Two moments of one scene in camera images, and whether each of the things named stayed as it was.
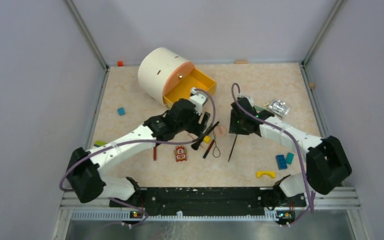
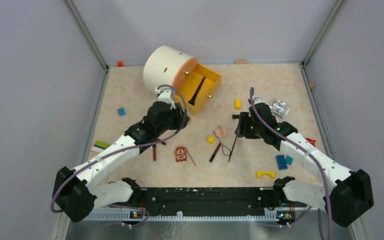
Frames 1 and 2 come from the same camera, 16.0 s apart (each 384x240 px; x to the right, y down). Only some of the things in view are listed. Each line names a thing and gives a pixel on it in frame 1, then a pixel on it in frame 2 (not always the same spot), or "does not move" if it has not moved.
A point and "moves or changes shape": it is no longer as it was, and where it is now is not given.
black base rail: [233, 200] does not move
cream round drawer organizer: [169, 76] moves or changes shape
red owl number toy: [180, 152] does not move
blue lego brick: [281, 162] does not move
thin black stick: [232, 147] does not move
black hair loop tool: [215, 146] → [223, 145]
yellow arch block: [272, 173] does not move
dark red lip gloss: [208, 149] → [214, 153]
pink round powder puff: [220, 131] does not move
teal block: [289, 158] does not move
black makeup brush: [196, 145] → [192, 101]
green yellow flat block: [99, 143] does not move
